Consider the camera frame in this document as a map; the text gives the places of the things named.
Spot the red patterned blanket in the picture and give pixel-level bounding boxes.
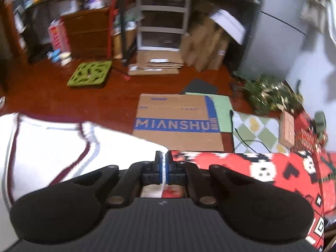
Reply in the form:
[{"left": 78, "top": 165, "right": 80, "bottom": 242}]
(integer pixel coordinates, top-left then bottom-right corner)
[{"left": 163, "top": 151, "right": 336, "bottom": 252}]

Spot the stack of leaning cardboard sheets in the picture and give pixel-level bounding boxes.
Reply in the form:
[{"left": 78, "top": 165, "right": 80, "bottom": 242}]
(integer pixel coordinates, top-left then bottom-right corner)
[{"left": 181, "top": 0, "right": 231, "bottom": 72}]

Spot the red white printed box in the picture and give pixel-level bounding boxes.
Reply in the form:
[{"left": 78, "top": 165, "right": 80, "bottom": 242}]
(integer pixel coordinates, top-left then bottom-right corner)
[{"left": 48, "top": 20, "right": 71, "bottom": 53}]

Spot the silver refrigerator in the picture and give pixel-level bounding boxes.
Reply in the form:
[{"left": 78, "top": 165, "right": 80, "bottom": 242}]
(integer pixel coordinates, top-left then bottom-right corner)
[{"left": 236, "top": 0, "right": 331, "bottom": 78}]

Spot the wooden drawer cabinet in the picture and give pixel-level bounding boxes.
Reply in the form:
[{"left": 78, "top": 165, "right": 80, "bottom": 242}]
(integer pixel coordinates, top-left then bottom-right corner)
[{"left": 60, "top": 7, "right": 113, "bottom": 59}]

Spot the large cardboard blue print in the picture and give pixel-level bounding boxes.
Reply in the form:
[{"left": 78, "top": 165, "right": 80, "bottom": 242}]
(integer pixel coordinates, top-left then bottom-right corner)
[{"left": 132, "top": 93, "right": 225, "bottom": 153}]

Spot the white knit vest maroon trim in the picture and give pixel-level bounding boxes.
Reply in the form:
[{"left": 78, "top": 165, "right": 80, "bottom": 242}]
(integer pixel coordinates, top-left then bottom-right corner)
[{"left": 0, "top": 112, "right": 170, "bottom": 244}]

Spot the dark green gift box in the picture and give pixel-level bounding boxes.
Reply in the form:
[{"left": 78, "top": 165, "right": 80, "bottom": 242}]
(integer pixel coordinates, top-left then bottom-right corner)
[{"left": 314, "top": 111, "right": 327, "bottom": 134}]

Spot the white plastic drawer unit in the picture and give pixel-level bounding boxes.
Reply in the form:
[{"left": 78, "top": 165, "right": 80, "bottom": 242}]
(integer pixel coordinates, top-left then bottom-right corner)
[{"left": 135, "top": 0, "right": 192, "bottom": 51}]

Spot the dotted red gift box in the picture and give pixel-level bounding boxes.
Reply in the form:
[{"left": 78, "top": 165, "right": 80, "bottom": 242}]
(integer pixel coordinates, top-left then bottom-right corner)
[{"left": 294, "top": 113, "right": 319, "bottom": 151}]

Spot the lime green plastic tray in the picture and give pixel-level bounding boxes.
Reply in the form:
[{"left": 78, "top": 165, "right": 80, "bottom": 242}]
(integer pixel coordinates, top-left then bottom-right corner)
[{"left": 67, "top": 60, "right": 113, "bottom": 88}]

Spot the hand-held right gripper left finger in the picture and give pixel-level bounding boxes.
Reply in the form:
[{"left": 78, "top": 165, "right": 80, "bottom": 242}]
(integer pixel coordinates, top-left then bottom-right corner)
[{"left": 68, "top": 151, "right": 166, "bottom": 208}]

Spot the light green foam sheet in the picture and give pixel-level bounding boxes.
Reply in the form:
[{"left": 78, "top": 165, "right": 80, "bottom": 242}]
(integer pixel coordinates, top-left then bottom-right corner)
[{"left": 185, "top": 92, "right": 234, "bottom": 133}]

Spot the black foam sheet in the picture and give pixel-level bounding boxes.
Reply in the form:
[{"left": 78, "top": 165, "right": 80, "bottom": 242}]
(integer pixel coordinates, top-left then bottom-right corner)
[{"left": 181, "top": 79, "right": 219, "bottom": 95}]

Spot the green checkered floor mat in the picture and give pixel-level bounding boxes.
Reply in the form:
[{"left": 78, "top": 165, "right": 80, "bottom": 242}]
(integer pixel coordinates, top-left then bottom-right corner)
[{"left": 232, "top": 110, "right": 292, "bottom": 154}]

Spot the christmas garland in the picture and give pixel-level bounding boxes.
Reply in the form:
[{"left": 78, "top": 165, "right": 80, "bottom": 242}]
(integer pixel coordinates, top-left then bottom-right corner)
[{"left": 232, "top": 75, "right": 305, "bottom": 116}]

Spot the stack of flat cardboard boxes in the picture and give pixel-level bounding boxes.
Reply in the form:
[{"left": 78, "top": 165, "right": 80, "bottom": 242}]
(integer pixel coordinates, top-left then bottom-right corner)
[{"left": 127, "top": 50, "right": 185, "bottom": 76}]

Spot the large red gift box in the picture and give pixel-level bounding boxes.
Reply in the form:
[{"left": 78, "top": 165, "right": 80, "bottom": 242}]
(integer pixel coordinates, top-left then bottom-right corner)
[{"left": 318, "top": 147, "right": 336, "bottom": 216}]

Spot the cluttered black shelf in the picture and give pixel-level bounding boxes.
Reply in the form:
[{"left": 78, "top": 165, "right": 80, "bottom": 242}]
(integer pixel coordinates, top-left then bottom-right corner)
[{"left": 0, "top": 0, "right": 116, "bottom": 63}]

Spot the beige gift box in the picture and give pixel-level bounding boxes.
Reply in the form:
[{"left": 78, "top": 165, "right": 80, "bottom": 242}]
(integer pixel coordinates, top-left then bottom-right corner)
[{"left": 279, "top": 110, "right": 296, "bottom": 147}]

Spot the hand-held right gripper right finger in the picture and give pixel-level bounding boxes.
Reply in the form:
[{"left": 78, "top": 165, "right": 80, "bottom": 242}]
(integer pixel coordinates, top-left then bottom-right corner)
[{"left": 165, "top": 151, "right": 264, "bottom": 208}]

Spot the white cardboard box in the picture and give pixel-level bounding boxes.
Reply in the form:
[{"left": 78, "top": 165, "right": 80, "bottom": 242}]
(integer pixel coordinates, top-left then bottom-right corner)
[{"left": 209, "top": 8, "right": 247, "bottom": 45}]

